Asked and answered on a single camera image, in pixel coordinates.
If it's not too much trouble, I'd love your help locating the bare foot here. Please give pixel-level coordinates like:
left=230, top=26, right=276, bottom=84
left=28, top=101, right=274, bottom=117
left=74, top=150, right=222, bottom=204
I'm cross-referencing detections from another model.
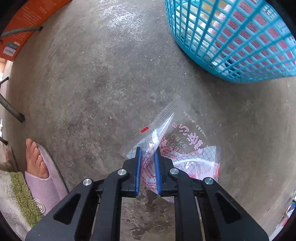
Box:
left=26, top=138, right=49, bottom=179

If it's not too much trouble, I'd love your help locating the green fuzzy left sleeve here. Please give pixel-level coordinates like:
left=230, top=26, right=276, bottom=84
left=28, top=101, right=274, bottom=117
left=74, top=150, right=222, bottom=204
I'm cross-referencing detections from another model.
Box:
left=1, top=162, right=43, bottom=240

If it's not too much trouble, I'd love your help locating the pink knitted cloth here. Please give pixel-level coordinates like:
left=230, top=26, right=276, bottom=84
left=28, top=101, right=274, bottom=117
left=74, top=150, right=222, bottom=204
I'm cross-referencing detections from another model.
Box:
left=205, top=1, right=295, bottom=81

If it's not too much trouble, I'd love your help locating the pink slipper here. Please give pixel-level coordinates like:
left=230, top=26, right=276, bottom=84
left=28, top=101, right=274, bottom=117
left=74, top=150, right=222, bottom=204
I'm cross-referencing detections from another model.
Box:
left=25, top=144, right=68, bottom=216

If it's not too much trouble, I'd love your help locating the blue plastic basket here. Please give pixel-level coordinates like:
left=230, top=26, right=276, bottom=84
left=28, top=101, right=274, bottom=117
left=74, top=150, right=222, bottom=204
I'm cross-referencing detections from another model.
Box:
left=165, top=1, right=295, bottom=83

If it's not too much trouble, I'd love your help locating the orange cardboard box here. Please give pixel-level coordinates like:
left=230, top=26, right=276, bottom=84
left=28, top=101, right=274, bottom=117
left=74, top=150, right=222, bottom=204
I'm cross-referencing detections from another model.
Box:
left=1, top=0, right=69, bottom=61

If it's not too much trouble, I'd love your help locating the clear red-print plastic bag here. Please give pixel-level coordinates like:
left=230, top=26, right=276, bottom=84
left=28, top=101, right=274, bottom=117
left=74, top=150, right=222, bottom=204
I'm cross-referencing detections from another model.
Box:
left=120, top=95, right=220, bottom=193

